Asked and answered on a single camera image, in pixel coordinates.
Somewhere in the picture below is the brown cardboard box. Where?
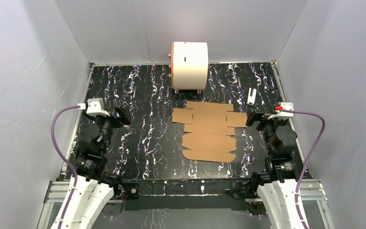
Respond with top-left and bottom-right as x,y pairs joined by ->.
172,101 -> 247,163

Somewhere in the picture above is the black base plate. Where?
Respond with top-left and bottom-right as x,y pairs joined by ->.
93,179 -> 280,219

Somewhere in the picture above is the small white plastic clip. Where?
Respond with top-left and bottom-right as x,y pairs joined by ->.
246,88 -> 257,106

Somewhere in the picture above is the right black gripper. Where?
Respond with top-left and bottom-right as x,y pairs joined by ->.
245,107 -> 286,155

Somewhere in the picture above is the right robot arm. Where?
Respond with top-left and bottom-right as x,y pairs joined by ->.
226,106 -> 309,229

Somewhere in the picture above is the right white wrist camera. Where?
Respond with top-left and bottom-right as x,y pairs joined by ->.
267,102 -> 294,120

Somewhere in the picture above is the white cylindrical drum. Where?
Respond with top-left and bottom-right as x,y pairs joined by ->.
170,42 -> 209,94

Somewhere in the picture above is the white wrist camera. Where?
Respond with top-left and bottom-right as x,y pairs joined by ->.
77,98 -> 110,117
267,102 -> 294,120

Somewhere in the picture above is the aluminium frame rail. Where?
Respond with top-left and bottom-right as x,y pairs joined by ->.
38,178 -> 335,229

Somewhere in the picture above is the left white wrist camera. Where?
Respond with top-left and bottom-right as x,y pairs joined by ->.
77,98 -> 110,117

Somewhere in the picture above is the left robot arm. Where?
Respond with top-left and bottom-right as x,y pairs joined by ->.
51,104 -> 132,229

